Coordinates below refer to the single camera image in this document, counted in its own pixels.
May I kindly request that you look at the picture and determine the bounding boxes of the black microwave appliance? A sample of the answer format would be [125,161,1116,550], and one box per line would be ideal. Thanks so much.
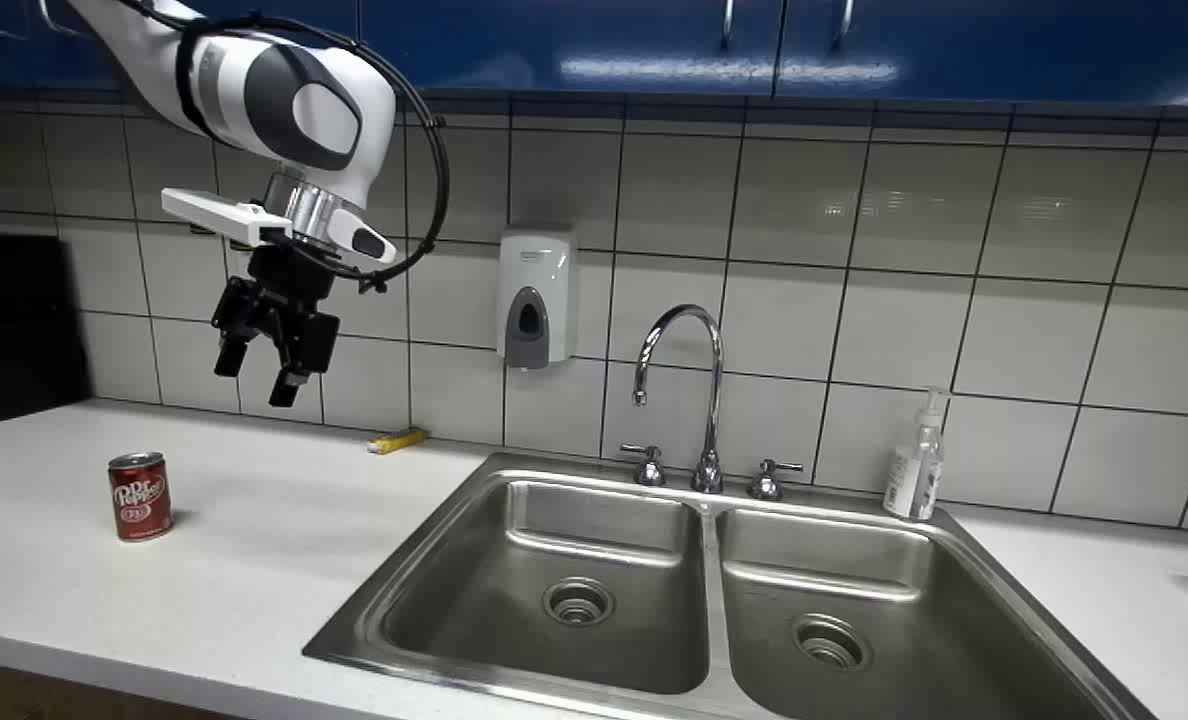
[0,227,95,433]

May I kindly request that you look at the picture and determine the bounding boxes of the white wall soap dispenser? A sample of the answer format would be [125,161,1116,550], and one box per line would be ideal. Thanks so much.
[496,232,576,373]

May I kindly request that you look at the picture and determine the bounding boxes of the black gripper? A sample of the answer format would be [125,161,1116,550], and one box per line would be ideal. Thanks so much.
[210,242,355,412]

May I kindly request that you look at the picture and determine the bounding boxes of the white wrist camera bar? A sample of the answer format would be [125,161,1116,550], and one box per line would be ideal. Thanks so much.
[156,186,404,271]

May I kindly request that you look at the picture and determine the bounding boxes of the stainless steel double sink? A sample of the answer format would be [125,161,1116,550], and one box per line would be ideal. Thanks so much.
[298,447,1158,720]

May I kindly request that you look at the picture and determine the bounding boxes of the round sink drain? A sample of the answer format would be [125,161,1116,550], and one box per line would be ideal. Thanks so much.
[793,607,871,672]
[540,574,614,632]

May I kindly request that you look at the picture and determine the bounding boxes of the small yellow object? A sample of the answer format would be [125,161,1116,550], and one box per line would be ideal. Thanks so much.
[362,423,437,459]

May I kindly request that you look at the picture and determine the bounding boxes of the blue wall cabinets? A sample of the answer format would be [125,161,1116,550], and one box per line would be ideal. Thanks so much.
[0,0,1188,111]

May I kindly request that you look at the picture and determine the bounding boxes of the red dr pepper can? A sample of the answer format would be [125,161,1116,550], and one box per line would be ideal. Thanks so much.
[104,447,178,543]

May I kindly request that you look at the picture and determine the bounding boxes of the chrome faucet handle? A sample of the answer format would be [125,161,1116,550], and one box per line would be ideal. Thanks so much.
[744,455,809,505]
[614,439,668,489]

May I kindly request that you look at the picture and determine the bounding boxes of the chrome faucet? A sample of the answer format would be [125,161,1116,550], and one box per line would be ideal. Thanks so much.
[628,301,733,496]

